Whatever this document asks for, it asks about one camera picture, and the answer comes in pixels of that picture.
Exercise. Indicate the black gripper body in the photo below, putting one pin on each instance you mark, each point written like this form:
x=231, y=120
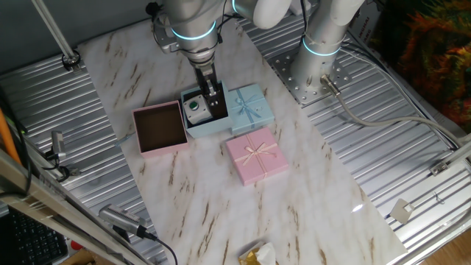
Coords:
x=204, y=73

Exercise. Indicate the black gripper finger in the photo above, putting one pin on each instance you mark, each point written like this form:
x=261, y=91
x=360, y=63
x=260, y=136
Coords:
x=214, y=95
x=203, y=89

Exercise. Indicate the grey push button switch box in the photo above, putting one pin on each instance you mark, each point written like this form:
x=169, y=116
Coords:
x=197, y=110

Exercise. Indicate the pink gift box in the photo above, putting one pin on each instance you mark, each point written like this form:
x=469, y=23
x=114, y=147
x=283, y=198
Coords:
x=162, y=127

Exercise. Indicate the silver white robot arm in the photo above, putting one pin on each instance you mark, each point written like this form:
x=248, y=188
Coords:
x=191, y=22

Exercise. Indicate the blue open gift box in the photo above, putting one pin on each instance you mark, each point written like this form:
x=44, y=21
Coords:
x=206, y=129

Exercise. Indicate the blue box lid with bow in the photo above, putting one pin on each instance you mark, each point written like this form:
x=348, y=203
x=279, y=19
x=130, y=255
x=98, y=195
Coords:
x=257, y=114

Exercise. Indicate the pink box lid with bow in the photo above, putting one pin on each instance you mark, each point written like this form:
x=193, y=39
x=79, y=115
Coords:
x=254, y=162

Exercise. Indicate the white marble pattern mat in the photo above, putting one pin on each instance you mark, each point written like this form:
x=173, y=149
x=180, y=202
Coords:
x=221, y=206

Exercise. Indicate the metal pole with round foot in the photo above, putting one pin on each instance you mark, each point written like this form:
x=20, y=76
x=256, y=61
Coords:
x=55, y=33

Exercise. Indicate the gold tissue pack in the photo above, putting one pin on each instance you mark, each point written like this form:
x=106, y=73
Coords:
x=257, y=255

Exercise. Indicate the small red cap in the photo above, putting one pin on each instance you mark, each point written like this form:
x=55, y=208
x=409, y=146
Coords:
x=76, y=245

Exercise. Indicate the orange tube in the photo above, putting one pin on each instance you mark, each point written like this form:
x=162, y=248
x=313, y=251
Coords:
x=6, y=138

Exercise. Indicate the colourful orange green cloth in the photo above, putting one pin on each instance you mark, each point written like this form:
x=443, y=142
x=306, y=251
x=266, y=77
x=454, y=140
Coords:
x=434, y=55

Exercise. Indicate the black keyboard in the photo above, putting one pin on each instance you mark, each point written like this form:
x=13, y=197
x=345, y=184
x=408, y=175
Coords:
x=33, y=243

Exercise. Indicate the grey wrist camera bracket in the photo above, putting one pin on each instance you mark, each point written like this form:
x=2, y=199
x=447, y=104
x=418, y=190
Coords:
x=165, y=40

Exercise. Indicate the black round mount knob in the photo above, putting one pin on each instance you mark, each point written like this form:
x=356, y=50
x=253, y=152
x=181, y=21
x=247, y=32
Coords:
x=152, y=8

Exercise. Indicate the perforated metal robot base plate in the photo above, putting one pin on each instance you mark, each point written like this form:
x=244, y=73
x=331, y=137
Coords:
x=305, y=92

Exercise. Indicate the ribbed silver camera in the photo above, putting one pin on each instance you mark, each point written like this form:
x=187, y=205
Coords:
x=121, y=217

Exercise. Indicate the small camera on clamp mount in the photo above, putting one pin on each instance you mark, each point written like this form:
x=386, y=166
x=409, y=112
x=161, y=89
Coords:
x=57, y=141

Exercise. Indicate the small metal bracket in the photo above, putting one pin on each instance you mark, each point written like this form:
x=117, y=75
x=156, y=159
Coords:
x=439, y=168

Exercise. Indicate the short aluminium frame bar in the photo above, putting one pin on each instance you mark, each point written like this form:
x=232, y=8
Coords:
x=460, y=152

